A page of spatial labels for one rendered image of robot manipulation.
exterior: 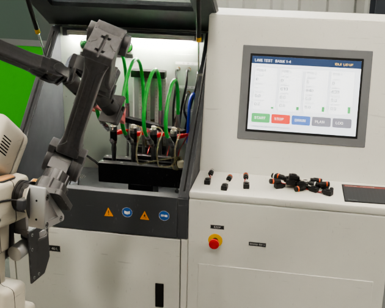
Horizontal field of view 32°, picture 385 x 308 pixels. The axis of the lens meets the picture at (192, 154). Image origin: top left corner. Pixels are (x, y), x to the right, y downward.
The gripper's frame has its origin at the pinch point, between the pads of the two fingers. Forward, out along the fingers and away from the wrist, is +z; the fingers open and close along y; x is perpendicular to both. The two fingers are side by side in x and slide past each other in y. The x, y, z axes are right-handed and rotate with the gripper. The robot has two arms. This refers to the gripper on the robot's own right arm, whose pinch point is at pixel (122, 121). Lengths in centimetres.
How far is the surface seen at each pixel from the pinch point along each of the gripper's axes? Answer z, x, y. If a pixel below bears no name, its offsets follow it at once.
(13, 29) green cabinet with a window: 160, 224, 138
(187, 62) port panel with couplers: 35, 4, 48
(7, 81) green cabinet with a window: 187, 232, 108
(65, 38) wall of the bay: 20, 54, 44
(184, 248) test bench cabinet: 39, -20, -28
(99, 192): 20.2, 10.8, -19.8
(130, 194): 22.1, -0.4, -17.3
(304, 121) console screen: 35, -51, 28
